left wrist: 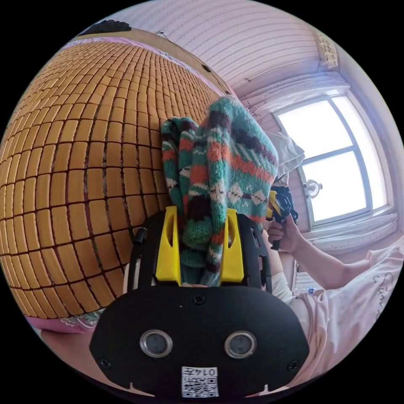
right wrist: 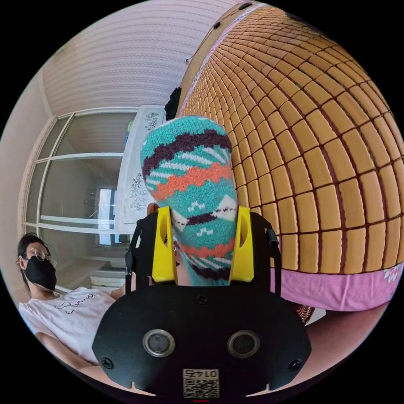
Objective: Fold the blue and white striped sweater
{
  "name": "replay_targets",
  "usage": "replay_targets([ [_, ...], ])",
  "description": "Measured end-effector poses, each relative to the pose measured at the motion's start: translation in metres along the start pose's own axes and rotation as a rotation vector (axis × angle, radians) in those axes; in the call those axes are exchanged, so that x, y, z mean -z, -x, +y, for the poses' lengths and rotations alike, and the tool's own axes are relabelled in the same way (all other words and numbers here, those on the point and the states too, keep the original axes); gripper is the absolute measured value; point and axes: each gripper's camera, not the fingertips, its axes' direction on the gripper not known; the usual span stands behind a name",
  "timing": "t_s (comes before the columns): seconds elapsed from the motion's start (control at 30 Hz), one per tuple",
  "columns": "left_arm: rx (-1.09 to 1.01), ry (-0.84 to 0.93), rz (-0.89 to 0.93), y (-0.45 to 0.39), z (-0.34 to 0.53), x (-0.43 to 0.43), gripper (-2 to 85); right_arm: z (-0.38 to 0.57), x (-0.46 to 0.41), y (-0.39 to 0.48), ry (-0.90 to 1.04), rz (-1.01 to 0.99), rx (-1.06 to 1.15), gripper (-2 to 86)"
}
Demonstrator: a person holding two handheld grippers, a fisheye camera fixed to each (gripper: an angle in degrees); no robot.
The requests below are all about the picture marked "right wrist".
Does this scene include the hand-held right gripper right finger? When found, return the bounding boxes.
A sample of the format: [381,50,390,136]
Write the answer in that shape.
[229,206,255,283]

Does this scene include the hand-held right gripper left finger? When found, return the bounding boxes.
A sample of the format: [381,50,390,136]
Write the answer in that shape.
[151,206,178,283]

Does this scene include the person's right forearm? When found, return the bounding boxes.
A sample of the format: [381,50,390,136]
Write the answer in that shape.
[38,332,156,397]

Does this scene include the white curtain with floral print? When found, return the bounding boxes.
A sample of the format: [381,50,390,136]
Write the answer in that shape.
[114,104,168,235]

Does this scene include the person's body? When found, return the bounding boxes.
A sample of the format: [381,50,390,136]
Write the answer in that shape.
[16,232,127,364]

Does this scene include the black garment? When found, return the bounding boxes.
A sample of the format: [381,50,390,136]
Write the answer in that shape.
[164,86,183,121]

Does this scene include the window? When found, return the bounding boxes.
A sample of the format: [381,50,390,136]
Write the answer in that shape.
[24,108,140,295]

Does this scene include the teal patterned knit sweater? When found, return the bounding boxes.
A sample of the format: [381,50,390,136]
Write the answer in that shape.
[140,115,239,288]

